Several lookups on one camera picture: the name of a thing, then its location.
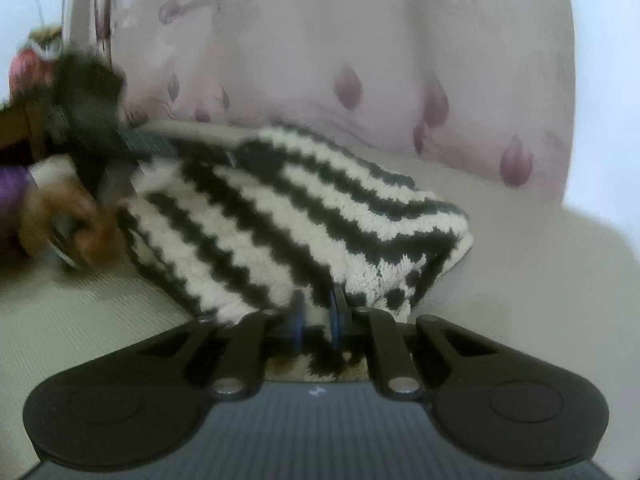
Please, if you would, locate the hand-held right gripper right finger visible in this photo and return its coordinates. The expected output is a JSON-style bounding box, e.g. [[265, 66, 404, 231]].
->
[[327, 285, 502, 402]]

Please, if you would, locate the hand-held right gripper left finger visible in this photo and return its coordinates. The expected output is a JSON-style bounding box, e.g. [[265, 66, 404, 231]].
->
[[136, 290, 308, 402]]

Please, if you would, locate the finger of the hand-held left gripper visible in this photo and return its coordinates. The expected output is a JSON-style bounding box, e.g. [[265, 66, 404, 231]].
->
[[119, 127, 182, 162]]

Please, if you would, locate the black and white striped sweater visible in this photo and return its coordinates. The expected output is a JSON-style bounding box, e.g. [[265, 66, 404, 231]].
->
[[115, 122, 475, 382]]

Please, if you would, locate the person's left forearm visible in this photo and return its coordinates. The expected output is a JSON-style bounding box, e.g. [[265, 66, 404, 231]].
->
[[0, 154, 81, 261]]

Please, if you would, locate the person's left hand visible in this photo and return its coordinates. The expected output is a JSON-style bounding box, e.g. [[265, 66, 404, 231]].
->
[[19, 180, 122, 267]]

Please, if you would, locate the red patterned object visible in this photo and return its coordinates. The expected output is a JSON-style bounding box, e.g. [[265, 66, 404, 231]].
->
[[9, 24, 67, 98]]

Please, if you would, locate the brown wooden furniture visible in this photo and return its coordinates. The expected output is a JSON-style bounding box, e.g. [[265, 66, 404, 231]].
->
[[0, 101, 53, 163]]

